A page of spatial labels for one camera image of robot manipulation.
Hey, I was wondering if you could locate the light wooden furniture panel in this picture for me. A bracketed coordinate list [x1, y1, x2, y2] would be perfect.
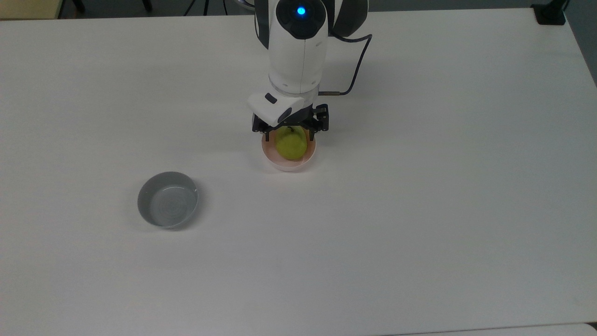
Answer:
[0, 0, 64, 20]

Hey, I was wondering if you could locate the black tripod leg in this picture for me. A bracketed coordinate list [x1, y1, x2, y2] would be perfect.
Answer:
[184, 0, 210, 17]

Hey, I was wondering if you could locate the grey plastic bowl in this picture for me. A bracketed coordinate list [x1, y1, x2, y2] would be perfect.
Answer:
[137, 171, 199, 230]

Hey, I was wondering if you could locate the dark grey gripper cable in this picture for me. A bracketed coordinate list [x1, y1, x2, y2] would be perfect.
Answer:
[319, 31, 374, 97]

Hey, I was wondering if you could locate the black table clamp mount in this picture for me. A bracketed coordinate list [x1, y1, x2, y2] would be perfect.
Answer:
[531, 0, 571, 26]

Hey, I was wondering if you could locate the pink plastic bowl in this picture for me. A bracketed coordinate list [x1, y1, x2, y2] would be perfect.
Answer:
[261, 133, 317, 172]

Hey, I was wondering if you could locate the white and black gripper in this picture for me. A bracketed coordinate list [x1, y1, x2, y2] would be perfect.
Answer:
[247, 91, 330, 142]

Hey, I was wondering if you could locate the green pear with brown stem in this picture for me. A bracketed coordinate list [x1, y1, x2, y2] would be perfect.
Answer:
[275, 126, 308, 161]

